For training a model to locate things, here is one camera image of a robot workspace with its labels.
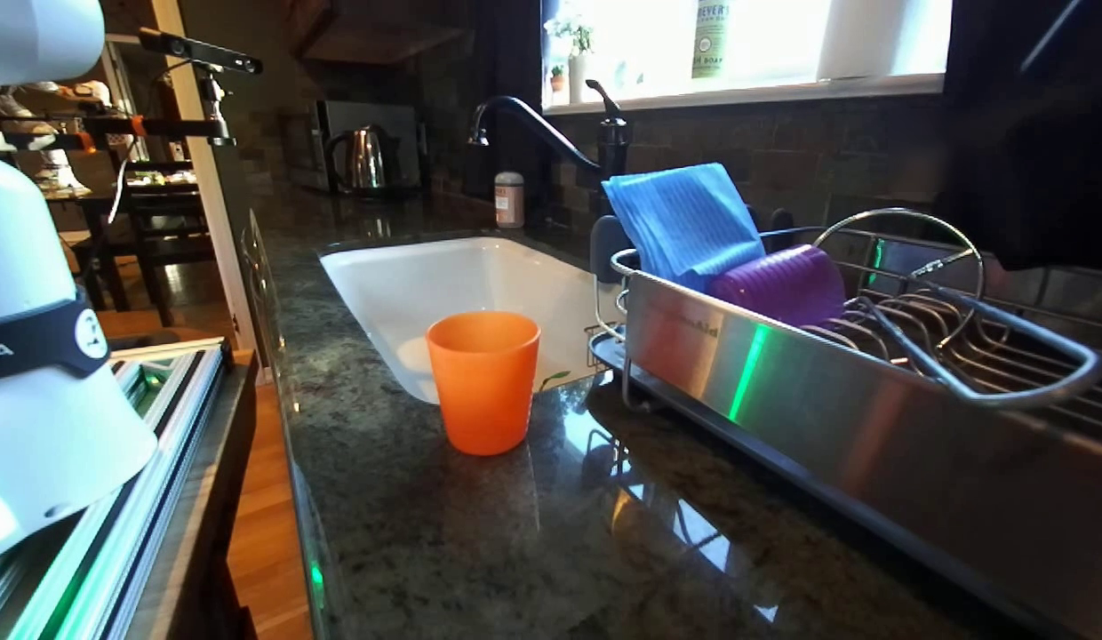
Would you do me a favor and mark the silver wire holder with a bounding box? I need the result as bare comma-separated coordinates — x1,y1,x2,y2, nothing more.
811,204,1102,409

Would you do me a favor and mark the blue dish cloth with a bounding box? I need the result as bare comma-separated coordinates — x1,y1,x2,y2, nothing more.
598,160,770,296

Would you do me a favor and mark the stainless steel dish rack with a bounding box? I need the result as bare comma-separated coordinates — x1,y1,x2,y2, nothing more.
587,228,1102,640

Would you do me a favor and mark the orange plastic cup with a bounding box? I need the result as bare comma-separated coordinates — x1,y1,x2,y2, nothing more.
424,310,542,462

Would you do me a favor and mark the white ceramic sink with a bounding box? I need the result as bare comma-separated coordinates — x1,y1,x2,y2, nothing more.
315,232,635,409

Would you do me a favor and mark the round cleaner canister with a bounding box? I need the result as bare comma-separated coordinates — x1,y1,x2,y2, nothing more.
490,168,530,232

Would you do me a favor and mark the dark bronze faucet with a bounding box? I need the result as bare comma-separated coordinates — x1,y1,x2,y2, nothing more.
466,74,635,243

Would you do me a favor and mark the purple plastic cup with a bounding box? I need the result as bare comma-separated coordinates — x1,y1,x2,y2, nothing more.
702,243,850,330

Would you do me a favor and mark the steel kettle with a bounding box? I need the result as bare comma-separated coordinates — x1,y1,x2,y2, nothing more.
326,122,394,195

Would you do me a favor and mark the potted plant white pot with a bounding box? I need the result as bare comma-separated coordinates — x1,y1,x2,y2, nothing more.
548,13,598,108

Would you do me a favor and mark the soap bottle green label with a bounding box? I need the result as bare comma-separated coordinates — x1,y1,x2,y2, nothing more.
689,0,733,83

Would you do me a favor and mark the dark wooden chair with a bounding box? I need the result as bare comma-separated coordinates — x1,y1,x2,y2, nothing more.
81,173,225,314

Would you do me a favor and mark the white paper towel roll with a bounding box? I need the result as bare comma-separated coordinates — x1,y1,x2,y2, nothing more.
825,0,923,83

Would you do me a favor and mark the metal robot mounting table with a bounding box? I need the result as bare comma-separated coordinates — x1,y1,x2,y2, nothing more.
0,335,257,640

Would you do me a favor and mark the white window frame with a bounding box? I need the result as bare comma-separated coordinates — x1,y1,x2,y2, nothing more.
536,0,956,117

